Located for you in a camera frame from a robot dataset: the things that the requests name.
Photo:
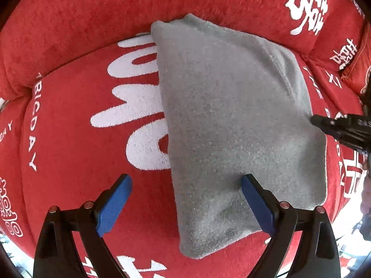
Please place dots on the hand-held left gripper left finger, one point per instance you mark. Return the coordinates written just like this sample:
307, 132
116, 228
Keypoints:
114, 205

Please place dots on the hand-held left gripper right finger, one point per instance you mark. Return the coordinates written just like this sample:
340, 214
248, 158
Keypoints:
258, 205

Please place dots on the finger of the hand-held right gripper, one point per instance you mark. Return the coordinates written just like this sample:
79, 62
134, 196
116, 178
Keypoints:
352, 143
333, 121

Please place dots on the grey towel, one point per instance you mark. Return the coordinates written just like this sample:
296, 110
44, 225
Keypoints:
232, 127

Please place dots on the red throw pillow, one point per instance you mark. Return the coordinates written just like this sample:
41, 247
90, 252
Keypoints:
359, 69

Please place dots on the red printed sofa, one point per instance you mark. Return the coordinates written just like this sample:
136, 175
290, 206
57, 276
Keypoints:
87, 92

